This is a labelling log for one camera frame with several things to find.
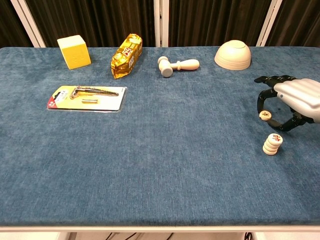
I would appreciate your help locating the yellow cube block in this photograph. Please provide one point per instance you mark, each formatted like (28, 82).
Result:
(75, 55)

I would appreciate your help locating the chess disc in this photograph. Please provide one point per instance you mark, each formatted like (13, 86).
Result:
(268, 148)
(265, 115)
(270, 152)
(269, 144)
(275, 139)

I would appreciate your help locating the beige upturned bowl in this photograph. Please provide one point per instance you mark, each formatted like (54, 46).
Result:
(232, 58)

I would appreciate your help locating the white table frame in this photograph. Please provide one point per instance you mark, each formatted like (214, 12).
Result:
(160, 229)

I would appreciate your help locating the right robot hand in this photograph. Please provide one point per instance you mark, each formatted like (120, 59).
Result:
(300, 95)

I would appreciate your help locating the gold foil snack packet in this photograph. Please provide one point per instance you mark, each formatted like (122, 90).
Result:
(125, 58)

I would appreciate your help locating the razor blister pack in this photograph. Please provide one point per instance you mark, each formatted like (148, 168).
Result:
(110, 102)

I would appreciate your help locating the dark pleated curtain panel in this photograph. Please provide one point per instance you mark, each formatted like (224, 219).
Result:
(100, 20)
(212, 20)
(300, 20)
(7, 25)

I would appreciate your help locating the wooden toy mallet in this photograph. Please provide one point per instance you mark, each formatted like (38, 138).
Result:
(185, 64)

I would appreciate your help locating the white screen frame post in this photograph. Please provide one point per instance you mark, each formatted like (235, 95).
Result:
(27, 23)
(269, 23)
(157, 25)

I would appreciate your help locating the blue table cloth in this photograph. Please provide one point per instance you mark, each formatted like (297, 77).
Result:
(160, 162)

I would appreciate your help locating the chess disc bottom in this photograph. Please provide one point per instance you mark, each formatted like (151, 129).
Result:
(270, 152)

